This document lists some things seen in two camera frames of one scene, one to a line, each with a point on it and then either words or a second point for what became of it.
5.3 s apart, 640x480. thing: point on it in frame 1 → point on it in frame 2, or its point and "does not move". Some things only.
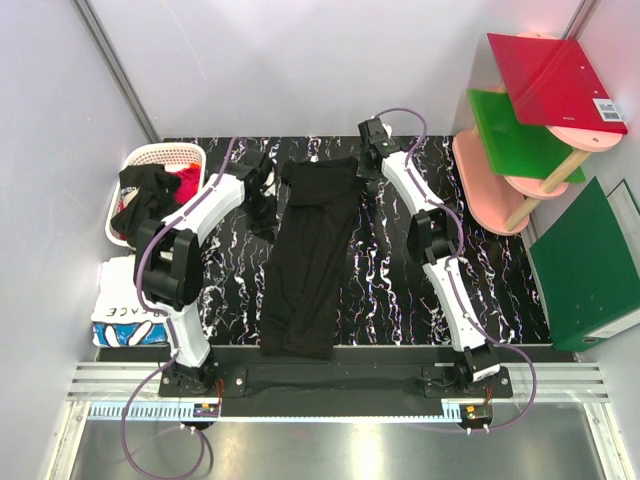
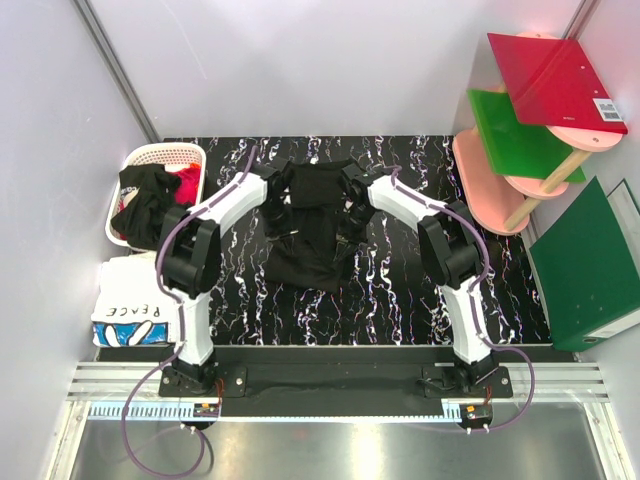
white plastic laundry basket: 169,154 does not move
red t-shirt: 189,183 does not move
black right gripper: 361,172 → 345,235
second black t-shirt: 156,191 does not move
